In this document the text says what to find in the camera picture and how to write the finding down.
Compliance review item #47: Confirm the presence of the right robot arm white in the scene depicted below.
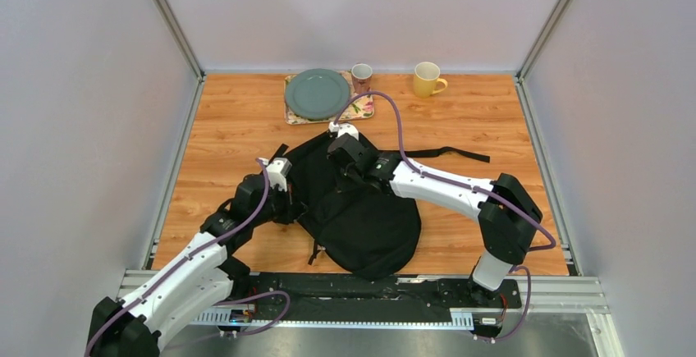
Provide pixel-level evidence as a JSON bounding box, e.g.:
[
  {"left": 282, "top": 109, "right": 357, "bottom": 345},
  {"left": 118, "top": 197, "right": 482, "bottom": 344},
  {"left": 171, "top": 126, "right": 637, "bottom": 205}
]
[{"left": 327, "top": 134, "right": 543, "bottom": 307}]

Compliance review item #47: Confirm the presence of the black student backpack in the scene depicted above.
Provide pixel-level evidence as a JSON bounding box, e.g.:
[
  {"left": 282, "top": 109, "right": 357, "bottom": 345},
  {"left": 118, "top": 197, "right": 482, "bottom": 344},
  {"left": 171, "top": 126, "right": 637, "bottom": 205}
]
[{"left": 268, "top": 130, "right": 492, "bottom": 283}]

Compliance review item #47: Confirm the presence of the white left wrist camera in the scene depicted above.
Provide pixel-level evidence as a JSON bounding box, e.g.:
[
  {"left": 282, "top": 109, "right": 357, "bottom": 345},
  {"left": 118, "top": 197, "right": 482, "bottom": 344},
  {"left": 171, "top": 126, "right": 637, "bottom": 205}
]
[{"left": 259, "top": 158, "right": 291, "bottom": 192}]

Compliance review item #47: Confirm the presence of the grey-green ceramic plate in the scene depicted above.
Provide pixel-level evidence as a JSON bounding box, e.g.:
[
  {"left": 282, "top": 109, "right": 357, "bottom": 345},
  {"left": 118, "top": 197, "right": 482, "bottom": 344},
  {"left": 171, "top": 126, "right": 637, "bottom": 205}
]
[{"left": 284, "top": 68, "right": 351, "bottom": 120}]

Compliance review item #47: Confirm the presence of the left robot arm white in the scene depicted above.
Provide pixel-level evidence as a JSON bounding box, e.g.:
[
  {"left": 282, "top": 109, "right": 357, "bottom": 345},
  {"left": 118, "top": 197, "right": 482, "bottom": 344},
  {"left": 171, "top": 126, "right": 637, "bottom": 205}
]
[{"left": 84, "top": 168, "right": 289, "bottom": 356}]

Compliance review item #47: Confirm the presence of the yellow ceramic mug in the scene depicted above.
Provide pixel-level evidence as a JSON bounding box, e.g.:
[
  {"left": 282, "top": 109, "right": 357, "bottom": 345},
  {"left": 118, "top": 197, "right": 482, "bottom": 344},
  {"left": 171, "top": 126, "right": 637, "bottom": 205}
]
[{"left": 413, "top": 62, "right": 448, "bottom": 98}]

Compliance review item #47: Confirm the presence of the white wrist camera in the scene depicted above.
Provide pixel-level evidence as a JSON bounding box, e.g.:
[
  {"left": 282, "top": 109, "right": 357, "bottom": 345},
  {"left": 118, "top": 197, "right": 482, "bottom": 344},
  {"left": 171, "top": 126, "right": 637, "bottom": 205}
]
[
  {"left": 328, "top": 121, "right": 359, "bottom": 140},
  {"left": 259, "top": 158, "right": 291, "bottom": 192}
]

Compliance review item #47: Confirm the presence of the small pink floral cup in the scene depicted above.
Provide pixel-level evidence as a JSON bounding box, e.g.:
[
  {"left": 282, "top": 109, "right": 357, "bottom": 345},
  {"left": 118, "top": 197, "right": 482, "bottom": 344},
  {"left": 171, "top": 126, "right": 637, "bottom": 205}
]
[{"left": 350, "top": 63, "right": 373, "bottom": 94}]

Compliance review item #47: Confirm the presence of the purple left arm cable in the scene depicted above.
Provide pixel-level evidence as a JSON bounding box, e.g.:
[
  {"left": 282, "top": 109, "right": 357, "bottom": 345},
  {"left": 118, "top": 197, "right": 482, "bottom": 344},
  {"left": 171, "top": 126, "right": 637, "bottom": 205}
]
[{"left": 83, "top": 158, "right": 291, "bottom": 357}]

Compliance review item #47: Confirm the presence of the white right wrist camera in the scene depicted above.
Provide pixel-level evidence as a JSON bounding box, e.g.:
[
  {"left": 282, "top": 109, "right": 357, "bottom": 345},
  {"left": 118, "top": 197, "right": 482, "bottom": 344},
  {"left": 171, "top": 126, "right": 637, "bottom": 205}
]
[{"left": 328, "top": 121, "right": 359, "bottom": 140}]

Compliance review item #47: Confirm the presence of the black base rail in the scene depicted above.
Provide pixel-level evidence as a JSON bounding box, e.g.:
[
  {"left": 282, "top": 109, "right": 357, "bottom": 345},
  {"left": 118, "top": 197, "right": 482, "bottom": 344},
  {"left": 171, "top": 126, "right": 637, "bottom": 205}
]
[{"left": 232, "top": 272, "right": 523, "bottom": 323}]

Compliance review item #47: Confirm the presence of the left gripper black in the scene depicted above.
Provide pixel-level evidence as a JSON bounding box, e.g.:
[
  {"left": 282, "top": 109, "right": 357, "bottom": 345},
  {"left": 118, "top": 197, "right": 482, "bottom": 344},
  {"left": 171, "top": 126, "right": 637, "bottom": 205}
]
[{"left": 250, "top": 181, "right": 307, "bottom": 227}]

